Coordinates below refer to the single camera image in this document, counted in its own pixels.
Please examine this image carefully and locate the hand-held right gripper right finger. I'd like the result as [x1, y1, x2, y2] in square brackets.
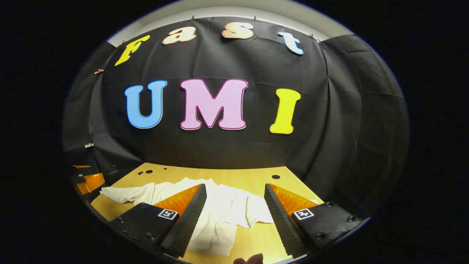
[264, 183, 364, 259]

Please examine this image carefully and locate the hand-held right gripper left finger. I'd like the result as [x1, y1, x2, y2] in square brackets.
[109, 183, 208, 259]

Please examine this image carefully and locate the cream sweatshirt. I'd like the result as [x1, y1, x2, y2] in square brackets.
[100, 177, 319, 256]

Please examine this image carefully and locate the black backdrop cloth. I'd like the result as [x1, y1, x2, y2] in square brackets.
[62, 16, 410, 220]

